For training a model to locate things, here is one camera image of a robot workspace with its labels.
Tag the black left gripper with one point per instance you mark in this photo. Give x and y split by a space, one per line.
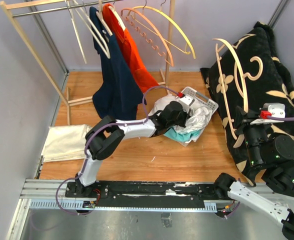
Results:
186 114

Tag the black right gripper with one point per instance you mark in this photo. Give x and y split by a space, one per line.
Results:
243 120

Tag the teal t shirt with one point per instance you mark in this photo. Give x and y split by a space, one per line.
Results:
183 137

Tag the white pink t shirt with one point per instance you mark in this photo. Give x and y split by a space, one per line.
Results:
200 115

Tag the orange t shirt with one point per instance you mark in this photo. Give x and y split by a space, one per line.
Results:
128 49

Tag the yellow hanger with metal hook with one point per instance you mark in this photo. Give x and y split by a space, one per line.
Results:
172 25

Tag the orange hanger with metal hook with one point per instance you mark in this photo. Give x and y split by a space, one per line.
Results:
136 18

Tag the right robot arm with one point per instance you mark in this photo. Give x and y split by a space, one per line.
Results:
273 155

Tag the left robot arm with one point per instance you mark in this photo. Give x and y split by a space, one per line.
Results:
103 139

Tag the navy blue t shirt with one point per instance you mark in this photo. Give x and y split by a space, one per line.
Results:
119 94

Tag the empty cream hanger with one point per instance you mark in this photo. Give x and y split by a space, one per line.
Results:
75 30

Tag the white plastic basket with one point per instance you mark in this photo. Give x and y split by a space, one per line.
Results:
203 99

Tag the black floral blanket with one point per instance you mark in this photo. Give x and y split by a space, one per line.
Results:
274 86

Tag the folded cream cloth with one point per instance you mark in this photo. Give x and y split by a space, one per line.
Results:
65 143

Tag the wooden clothes rack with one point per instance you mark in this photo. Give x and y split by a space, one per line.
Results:
7 8

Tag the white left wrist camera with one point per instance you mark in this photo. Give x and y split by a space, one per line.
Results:
185 100

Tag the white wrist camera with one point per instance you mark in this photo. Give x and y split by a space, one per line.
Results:
270 113
185 100

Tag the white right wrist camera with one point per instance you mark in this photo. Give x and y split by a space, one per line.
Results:
270 113

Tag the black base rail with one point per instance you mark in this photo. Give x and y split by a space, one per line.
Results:
147 194

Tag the metal corner post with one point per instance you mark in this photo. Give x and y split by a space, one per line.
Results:
52 46

